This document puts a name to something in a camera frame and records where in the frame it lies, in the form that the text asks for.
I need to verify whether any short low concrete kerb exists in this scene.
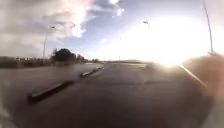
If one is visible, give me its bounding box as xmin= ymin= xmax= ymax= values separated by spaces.
xmin=79 ymin=65 xmax=106 ymax=78

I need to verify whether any dark tree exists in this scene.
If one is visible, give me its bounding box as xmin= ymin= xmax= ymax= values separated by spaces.
xmin=50 ymin=47 xmax=78 ymax=65

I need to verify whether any street lamp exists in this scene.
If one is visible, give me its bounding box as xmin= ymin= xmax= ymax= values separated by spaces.
xmin=143 ymin=19 xmax=151 ymax=29

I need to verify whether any long low concrete kerb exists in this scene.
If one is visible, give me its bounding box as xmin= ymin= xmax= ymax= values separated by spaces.
xmin=27 ymin=79 xmax=75 ymax=104

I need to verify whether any tall street lamp pole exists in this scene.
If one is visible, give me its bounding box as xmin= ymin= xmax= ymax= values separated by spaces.
xmin=41 ymin=25 xmax=56 ymax=61

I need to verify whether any low row of bushes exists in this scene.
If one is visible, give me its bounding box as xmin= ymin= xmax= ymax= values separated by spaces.
xmin=0 ymin=55 xmax=53 ymax=70

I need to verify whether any thin leaning pole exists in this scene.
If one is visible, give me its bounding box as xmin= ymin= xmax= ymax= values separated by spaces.
xmin=201 ymin=0 xmax=215 ymax=55

